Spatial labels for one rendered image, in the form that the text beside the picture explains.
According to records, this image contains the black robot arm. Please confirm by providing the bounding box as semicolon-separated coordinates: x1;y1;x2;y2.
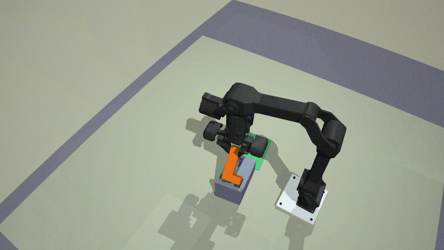
199;83;346;214

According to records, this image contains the orange l-shaped part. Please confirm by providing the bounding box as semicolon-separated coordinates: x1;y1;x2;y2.
221;145;243;185

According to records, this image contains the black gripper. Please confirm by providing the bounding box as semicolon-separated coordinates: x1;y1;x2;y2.
203;120;268;158

